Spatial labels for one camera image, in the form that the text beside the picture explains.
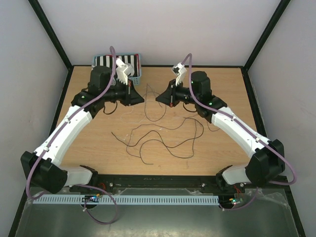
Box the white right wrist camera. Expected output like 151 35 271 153
171 63 187 86

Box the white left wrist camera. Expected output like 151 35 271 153
116 58 134 85

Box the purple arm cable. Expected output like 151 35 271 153
181 53 298 212
25 45 120 224

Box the light blue slotted cable duct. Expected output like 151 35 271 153
34 195 219 205

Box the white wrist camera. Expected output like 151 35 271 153
171 63 187 86
116 58 134 85

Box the black white striped cloth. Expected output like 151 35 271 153
92 55 139 77

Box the light blue plastic basket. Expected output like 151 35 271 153
91 52 143 86

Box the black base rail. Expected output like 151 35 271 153
27 173 289 194

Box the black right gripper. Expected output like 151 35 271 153
156 79 199 108

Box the white zip tie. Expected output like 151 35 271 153
119 106 146 124

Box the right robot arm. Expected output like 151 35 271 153
156 71 285 192

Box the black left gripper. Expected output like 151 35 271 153
103 78 145 107

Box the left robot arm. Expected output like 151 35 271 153
21 63 144 194

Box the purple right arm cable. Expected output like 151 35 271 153
181 53 298 212

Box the black aluminium frame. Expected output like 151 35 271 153
4 0 307 237

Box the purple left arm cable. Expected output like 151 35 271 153
25 45 120 224

